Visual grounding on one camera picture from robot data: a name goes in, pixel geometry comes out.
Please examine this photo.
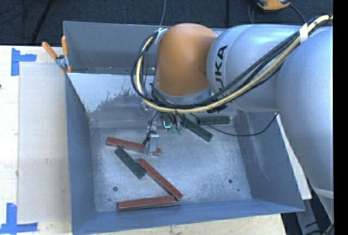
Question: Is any dark green flat block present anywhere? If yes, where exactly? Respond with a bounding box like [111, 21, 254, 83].
[184, 116, 214, 143]
[114, 146, 147, 180]
[199, 115, 232, 126]

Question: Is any black cylinder on white bracket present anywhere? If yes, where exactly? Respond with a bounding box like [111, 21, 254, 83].
[206, 104, 238, 121]

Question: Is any red-brown flat block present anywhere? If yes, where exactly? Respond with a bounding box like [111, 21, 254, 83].
[105, 137, 162, 157]
[116, 195, 176, 211]
[136, 158, 184, 202]

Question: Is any grey metal bin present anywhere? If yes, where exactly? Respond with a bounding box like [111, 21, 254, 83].
[63, 21, 306, 235]

